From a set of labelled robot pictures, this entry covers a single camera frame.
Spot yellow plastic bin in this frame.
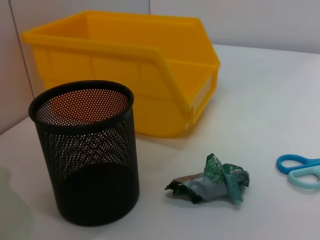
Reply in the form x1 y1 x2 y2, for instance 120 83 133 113
20 9 222 140

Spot black mesh pen holder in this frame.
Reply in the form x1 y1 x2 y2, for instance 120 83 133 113
28 79 141 227

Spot translucent green fruit plate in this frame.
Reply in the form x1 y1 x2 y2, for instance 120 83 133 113
0 165 36 240

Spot blue scissors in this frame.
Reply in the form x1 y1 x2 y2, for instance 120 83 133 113
275 153 320 190

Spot green plastic wrapper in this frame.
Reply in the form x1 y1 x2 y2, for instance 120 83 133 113
164 152 251 206

